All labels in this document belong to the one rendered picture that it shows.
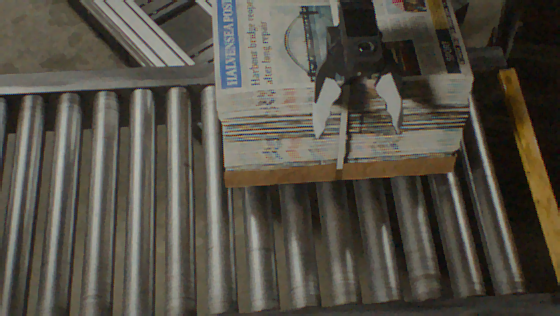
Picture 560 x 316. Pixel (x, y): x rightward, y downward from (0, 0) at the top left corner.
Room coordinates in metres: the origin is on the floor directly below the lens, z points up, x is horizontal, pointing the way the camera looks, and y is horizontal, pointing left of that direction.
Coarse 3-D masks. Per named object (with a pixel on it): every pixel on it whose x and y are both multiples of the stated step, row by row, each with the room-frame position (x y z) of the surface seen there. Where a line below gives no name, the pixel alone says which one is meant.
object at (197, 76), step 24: (480, 48) 1.02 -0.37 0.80; (48, 72) 0.95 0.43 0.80; (72, 72) 0.96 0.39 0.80; (96, 72) 0.96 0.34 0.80; (120, 72) 0.96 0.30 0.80; (144, 72) 0.96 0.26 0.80; (168, 72) 0.96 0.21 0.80; (192, 72) 0.96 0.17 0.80; (480, 72) 0.98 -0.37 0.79; (0, 96) 0.90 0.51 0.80; (48, 96) 0.91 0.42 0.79; (120, 96) 0.92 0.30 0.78; (192, 96) 0.93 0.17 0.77; (480, 96) 0.98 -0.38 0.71; (48, 120) 0.91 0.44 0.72
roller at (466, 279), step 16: (432, 176) 0.75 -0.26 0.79; (448, 176) 0.74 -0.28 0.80; (432, 192) 0.72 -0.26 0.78; (448, 192) 0.71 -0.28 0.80; (448, 208) 0.68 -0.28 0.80; (464, 208) 0.68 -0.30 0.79; (448, 224) 0.65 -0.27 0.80; (464, 224) 0.65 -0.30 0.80; (448, 240) 0.62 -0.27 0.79; (464, 240) 0.62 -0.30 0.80; (448, 256) 0.60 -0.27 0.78; (464, 256) 0.59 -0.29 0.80; (448, 272) 0.57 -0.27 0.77; (464, 272) 0.56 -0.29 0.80; (480, 272) 0.57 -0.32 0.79; (464, 288) 0.54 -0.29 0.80; (480, 288) 0.54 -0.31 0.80
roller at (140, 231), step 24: (144, 96) 0.90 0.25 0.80; (144, 120) 0.85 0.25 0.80; (144, 144) 0.80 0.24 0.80; (144, 168) 0.75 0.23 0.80; (144, 192) 0.70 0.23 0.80; (144, 216) 0.65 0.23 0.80; (144, 240) 0.61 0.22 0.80; (144, 264) 0.57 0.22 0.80; (144, 288) 0.53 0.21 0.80; (144, 312) 0.49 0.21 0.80
